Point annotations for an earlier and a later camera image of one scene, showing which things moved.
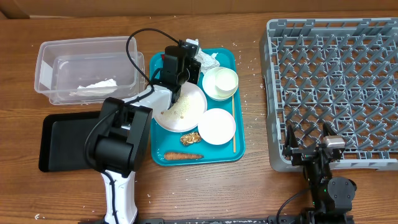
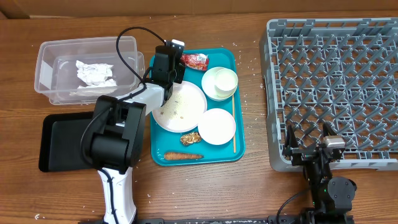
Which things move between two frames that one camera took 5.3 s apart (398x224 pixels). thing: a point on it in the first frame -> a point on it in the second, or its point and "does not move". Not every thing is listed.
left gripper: (196, 70) -> (181, 70)
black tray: (63, 141) does not move
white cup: (226, 82) does not move
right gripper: (303, 155) does not move
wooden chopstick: (234, 126) does not move
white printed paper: (207, 61) -> (94, 74)
